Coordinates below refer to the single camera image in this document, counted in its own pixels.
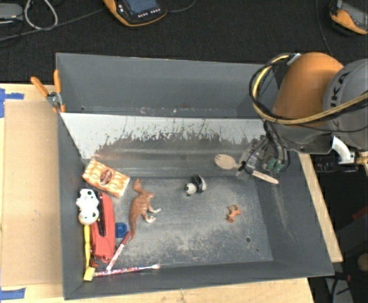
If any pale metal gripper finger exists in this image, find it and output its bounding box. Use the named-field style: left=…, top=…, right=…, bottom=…
left=239, top=151, right=258, bottom=170
left=235, top=169, right=254, bottom=182

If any wooden spork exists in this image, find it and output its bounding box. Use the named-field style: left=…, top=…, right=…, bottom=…
left=214, top=153, right=280, bottom=186

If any small orange toy animal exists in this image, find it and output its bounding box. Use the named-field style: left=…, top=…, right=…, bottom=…
left=225, top=204, right=242, bottom=224

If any black and white toy panda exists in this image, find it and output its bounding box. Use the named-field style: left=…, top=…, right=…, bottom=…
left=184, top=174, right=208, bottom=197

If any grey metal bin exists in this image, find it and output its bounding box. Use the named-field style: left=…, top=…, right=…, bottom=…
left=55, top=52, right=336, bottom=300

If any brown toy dinosaur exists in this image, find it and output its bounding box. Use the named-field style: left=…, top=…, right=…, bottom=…
left=128, top=178, right=162, bottom=241

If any blue ball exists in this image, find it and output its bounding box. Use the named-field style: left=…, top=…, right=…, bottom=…
left=114, top=222, right=129, bottom=239

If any orange patterned snack box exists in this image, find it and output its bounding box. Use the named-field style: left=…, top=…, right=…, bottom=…
left=82, top=158, right=131, bottom=199

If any red capped patterned pen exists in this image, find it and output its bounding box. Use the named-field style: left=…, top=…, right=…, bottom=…
left=105, top=230, right=132, bottom=271

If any red toy vehicle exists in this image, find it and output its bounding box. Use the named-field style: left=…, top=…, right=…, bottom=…
left=90, top=192, right=117, bottom=264

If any long patterned stick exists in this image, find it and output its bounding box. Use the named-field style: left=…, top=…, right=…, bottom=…
left=92, top=263, right=161, bottom=278

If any white and black toy animal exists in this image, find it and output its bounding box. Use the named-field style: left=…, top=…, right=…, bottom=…
left=75, top=187, right=101, bottom=226

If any yellow stick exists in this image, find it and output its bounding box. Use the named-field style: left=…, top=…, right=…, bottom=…
left=83, top=223, right=96, bottom=282

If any brown cardboard board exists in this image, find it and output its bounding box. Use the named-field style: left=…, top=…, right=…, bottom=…
left=0, top=99, right=65, bottom=287

